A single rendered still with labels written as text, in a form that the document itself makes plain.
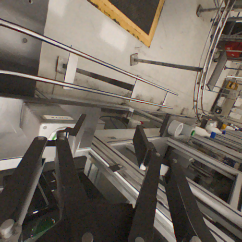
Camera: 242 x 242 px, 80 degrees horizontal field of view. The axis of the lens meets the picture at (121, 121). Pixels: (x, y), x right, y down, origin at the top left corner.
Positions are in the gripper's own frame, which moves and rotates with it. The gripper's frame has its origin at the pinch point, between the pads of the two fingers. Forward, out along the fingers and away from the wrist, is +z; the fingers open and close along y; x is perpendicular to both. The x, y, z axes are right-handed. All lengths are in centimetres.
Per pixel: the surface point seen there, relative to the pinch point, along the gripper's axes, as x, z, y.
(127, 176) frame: -17.7, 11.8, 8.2
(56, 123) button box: -2.0, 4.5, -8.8
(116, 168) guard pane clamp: -17.6, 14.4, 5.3
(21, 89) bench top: -5.9, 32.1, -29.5
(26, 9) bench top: 17.3, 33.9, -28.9
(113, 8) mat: 52, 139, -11
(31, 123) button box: -3.7, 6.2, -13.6
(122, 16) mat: 50, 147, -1
